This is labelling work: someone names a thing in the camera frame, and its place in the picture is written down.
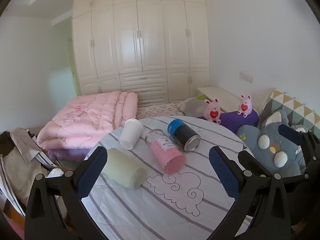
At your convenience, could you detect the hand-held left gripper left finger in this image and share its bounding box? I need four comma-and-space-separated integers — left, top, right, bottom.
24, 146, 108, 240

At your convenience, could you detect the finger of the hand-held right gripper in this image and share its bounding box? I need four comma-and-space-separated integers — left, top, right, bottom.
278, 123, 320, 178
237, 151, 273, 179

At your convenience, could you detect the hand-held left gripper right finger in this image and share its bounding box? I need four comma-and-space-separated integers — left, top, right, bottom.
209, 146, 292, 240

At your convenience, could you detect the pale yellow frosted cup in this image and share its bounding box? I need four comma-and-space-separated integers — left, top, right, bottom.
101, 148, 147, 189

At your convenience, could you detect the white paper cup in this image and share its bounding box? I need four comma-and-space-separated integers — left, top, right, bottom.
118, 118, 144, 150

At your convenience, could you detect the black cup with blue lid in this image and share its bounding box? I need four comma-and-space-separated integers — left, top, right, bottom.
167, 119, 201, 152

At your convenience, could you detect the pink glass cup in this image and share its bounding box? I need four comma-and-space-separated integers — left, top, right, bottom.
145, 129, 187, 174

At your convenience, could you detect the grey white patterned pillow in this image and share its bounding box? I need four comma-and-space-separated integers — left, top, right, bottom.
260, 110, 288, 129

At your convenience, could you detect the blue-grey plush cushion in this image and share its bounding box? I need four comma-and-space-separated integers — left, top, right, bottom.
235, 110, 307, 178

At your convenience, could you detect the triangle pattern pillow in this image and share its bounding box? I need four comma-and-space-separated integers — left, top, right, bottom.
260, 89, 320, 131

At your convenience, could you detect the purple folded sheet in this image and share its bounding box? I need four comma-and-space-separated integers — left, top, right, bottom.
47, 147, 93, 162

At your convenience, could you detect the purple pillow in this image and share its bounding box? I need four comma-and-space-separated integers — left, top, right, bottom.
197, 109, 260, 134

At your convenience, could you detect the pink bunny plush toy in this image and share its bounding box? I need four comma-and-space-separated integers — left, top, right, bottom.
237, 94, 253, 118
204, 99, 222, 124

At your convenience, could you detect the pink folded quilt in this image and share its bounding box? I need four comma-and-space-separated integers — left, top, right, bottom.
37, 91, 139, 153

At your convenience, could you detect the round striped cloth table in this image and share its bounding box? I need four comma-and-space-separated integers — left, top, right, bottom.
82, 116, 256, 240

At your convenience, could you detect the beige jacket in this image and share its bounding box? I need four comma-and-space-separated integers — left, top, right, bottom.
0, 127, 62, 207

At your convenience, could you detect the grey cushion with green leaf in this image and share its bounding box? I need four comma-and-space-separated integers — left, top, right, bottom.
184, 95, 208, 117

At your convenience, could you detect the heart print bed sheet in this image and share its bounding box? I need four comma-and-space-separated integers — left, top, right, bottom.
136, 102, 187, 120

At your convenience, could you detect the white wardrobe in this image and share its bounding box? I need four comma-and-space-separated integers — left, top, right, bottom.
72, 0, 210, 103

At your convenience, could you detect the white wall socket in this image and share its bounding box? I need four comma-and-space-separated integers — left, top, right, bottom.
239, 71, 254, 83

